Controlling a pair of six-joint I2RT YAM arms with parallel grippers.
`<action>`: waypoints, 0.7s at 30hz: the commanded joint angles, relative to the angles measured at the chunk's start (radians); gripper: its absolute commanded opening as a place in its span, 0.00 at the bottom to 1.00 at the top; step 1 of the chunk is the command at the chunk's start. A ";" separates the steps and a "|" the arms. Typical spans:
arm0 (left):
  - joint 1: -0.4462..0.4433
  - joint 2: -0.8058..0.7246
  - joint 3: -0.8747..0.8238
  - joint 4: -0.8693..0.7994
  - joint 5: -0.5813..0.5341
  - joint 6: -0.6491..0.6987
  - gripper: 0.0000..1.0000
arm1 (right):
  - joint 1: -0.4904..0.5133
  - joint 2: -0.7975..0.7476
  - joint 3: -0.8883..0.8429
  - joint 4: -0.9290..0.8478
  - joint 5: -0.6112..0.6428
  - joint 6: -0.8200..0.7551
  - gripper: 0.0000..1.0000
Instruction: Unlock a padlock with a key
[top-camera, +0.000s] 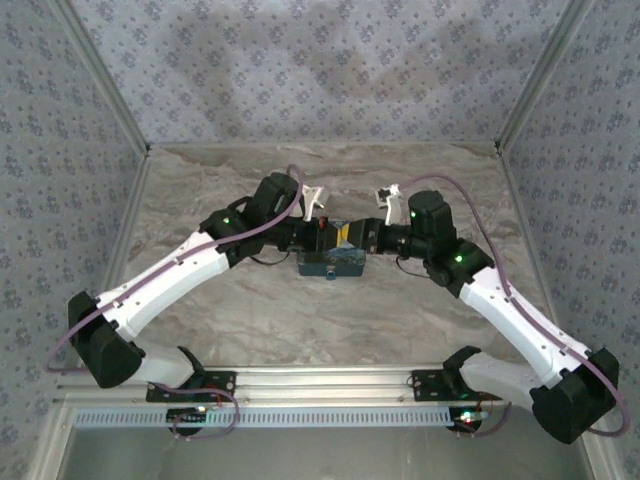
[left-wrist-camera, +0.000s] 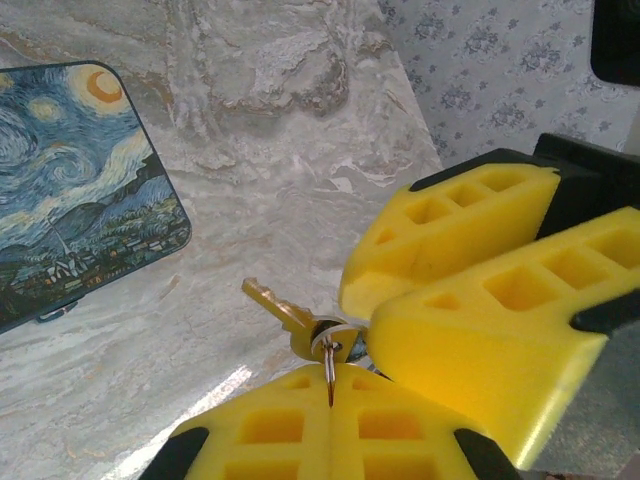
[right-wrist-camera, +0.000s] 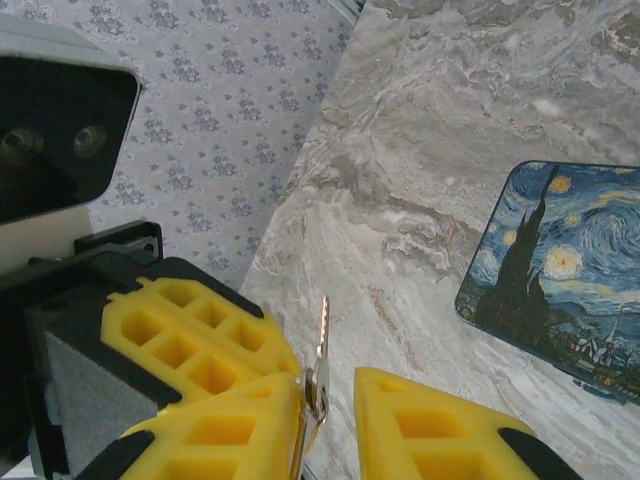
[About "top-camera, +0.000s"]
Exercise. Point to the aluminium frame post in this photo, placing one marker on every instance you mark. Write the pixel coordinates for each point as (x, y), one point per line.
(100, 75)
(545, 75)

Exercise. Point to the right controller board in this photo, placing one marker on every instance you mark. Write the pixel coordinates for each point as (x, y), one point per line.
(467, 417)

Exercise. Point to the blue painted box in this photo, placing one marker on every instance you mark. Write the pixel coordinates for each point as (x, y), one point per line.
(332, 260)

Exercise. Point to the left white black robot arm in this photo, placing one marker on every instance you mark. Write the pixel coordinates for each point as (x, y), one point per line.
(165, 280)

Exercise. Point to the left controller board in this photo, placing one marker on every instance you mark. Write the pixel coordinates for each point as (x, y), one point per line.
(187, 415)

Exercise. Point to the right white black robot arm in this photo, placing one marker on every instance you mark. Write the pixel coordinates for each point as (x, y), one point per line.
(515, 320)

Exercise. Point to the aluminium mounting rail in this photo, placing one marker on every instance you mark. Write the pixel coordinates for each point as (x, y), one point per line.
(320, 382)

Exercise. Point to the controller board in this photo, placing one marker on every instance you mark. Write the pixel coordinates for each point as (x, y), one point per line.
(467, 417)
(187, 415)

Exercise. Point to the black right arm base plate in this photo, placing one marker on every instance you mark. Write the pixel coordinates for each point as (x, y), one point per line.
(427, 385)

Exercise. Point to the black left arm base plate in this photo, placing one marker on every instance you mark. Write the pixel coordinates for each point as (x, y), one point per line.
(220, 382)

